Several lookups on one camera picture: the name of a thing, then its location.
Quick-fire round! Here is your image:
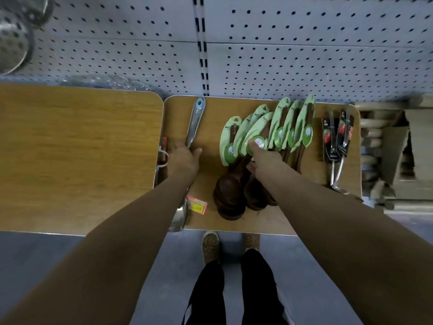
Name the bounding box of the person's right forearm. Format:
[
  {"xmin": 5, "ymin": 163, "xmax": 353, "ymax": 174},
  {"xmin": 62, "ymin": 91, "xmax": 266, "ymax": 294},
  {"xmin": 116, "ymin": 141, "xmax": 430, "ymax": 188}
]
[{"xmin": 267, "ymin": 172, "xmax": 433, "ymax": 325}]

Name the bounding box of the person's black trouser leg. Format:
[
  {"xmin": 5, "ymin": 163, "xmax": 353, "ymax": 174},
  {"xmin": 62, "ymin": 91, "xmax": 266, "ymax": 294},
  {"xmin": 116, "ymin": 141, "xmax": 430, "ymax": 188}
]
[
  {"xmin": 182, "ymin": 260, "xmax": 226, "ymax": 325},
  {"xmin": 240, "ymin": 248, "xmax": 288, "ymax": 325}
]

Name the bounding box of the row of dark spoons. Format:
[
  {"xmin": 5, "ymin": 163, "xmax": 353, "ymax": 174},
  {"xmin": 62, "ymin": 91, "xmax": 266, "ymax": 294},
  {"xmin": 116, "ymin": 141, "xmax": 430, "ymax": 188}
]
[{"xmin": 213, "ymin": 94, "xmax": 315, "ymax": 220}]

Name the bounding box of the bunch of hanging steel ladles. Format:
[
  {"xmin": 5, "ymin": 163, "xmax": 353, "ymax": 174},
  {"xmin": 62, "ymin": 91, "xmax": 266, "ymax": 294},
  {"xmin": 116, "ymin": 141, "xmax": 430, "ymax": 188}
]
[{"xmin": 0, "ymin": 0, "xmax": 55, "ymax": 77}]

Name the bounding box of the white cord loop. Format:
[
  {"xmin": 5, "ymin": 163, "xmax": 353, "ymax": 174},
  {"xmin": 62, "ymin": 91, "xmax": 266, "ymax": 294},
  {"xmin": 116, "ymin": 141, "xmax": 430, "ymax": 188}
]
[{"xmin": 156, "ymin": 135, "xmax": 169, "ymax": 170}]

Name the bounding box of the red yellow sticker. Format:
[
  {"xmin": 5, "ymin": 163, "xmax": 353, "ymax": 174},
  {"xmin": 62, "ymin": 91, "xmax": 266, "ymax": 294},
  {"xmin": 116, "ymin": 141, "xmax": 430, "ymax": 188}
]
[{"xmin": 186, "ymin": 195, "xmax": 207, "ymax": 215}]

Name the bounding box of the person's left forearm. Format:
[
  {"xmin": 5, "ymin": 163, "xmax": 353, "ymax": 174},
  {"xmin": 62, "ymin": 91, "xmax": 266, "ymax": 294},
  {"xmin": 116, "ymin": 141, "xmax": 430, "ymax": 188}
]
[{"xmin": 0, "ymin": 172, "xmax": 193, "ymax": 325}]

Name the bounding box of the person's shoe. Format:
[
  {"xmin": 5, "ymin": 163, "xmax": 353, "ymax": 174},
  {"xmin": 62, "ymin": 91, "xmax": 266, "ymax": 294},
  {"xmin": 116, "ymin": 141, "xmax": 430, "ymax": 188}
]
[
  {"xmin": 202, "ymin": 232, "xmax": 221, "ymax": 265},
  {"xmin": 243, "ymin": 233, "xmax": 261, "ymax": 253}
]

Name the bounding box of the stack of long beige boxes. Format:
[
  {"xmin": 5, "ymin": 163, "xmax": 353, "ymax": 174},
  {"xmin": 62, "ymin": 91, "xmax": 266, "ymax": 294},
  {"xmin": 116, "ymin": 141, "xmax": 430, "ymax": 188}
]
[{"xmin": 353, "ymin": 94, "xmax": 433, "ymax": 214}]

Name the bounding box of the bundle of carded steel utensils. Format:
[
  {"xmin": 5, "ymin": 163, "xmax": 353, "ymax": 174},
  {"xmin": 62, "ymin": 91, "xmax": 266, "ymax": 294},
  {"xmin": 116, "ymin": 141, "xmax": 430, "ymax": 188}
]
[{"xmin": 321, "ymin": 103, "xmax": 364, "ymax": 204}]

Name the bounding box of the crumpled clear plastic film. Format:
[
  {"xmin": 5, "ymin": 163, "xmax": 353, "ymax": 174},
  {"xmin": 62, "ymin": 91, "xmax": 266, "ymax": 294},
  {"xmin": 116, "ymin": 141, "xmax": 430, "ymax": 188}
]
[{"xmin": 60, "ymin": 74, "xmax": 163, "ymax": 96}]

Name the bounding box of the person's right hand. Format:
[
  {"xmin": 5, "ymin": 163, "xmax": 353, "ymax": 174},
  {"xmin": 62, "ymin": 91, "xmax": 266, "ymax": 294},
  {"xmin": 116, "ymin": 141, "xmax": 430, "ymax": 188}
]
[{"xmin": 246, "ymin": 140, "xmax": 288, "ymax": 186}]

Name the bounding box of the person's left hand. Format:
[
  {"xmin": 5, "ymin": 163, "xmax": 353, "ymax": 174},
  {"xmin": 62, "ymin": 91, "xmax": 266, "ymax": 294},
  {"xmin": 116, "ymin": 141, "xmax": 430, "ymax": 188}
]
[{"xmin": 166, "ymin": 142, "xmax": 203, "ymax": 182}]

